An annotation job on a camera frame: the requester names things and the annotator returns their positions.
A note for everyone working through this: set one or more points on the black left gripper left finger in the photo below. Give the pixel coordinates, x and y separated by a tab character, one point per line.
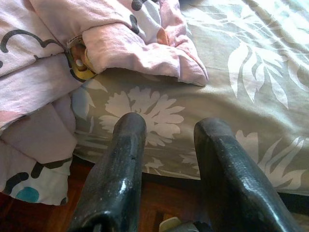
113	181

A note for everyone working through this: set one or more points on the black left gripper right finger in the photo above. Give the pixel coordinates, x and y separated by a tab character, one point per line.
229	181

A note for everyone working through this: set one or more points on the pink cartoon print blanket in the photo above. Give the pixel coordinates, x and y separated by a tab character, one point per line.
108	48

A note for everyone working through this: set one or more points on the grey floral bed sheet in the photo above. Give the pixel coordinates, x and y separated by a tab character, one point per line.
217	96

